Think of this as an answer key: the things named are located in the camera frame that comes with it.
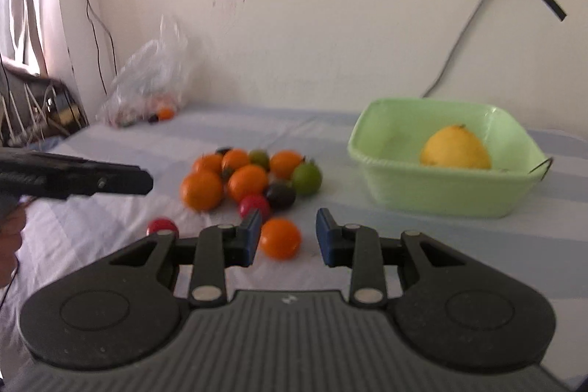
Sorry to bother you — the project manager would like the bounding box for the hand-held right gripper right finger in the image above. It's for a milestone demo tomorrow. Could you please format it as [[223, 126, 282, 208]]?
[[315, 208, 478, 307]]

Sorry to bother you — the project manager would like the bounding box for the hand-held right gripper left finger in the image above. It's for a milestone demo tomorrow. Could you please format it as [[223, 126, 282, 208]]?
[[109, 208, 263, 307]]

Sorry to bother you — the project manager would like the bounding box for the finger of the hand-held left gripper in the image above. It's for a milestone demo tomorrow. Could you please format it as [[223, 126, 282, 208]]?
[[0, 147, 154, 201]]

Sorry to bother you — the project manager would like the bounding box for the red plum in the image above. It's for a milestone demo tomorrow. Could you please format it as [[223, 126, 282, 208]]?
[[146, 217, 179, 237], [239, 195, 272, 221]]

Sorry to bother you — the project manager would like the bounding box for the dark purple plum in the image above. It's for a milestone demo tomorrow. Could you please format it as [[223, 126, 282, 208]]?
[[265, 183, 297, 211]]

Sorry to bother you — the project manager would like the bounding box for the large orange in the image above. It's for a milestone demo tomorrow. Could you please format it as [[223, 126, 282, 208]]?
[[227, 165, 270, 204], [180, 170, 225, 211]]

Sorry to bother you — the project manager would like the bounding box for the large green citrus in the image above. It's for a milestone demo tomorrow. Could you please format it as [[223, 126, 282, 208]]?
[[291, 161, 323, 196]]

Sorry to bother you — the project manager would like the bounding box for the small green citrus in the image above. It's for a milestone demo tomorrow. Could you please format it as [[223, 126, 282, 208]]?
[[248, 149, 271, 171]]

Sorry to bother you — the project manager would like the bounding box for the light green plastic basin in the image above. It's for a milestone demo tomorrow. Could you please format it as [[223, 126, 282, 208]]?
[[347, 97, 555, 219]]

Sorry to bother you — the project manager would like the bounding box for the person's left hand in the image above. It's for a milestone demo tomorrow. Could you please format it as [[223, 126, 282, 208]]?
[[0, 207, 27, 288]]

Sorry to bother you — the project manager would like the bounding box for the striped blue white bedsheet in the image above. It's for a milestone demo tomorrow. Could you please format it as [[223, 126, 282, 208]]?
[[0, 104, 588, 379]]

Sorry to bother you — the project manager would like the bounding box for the clear plastic bag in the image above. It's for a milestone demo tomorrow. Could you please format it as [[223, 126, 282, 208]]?
[[95, 14, 194, 128]]

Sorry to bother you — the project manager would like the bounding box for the large yellow lemon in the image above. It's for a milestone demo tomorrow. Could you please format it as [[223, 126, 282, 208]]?
[[420, 124, 492, 171]]

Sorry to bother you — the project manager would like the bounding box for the cluttered wire rack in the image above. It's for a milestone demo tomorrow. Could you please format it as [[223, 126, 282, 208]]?
[[0, 60, 91, 147]]

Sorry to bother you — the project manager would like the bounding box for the thin black wall cable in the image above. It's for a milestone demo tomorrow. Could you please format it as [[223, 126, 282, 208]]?
[[54, 0, 118, 99]]

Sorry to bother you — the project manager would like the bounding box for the grey power cable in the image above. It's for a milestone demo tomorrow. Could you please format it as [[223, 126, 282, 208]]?
[[421, 0, 502, 99]]

